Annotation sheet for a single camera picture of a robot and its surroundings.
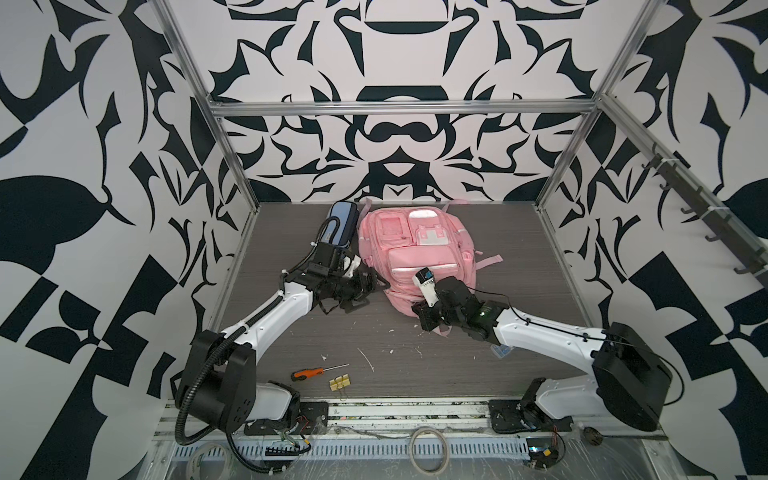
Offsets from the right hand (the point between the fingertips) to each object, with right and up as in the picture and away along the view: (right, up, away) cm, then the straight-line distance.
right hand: (414, 306), depth 83 cm
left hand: (-8, +5, -2) cm, 10 cm away
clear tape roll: (+6, -30, -14) cm, 34 cm away
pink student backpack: (-5, +17, +16) cm, 24 cm away
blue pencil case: (-21, +22, +23) cm, 38 cm away
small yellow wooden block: (-20, -18, -5) cm, 27 cm away
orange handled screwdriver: (-30, -17, -4) cm, 35 cm away
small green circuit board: (+29, -31, -12) cm, 44 cm away
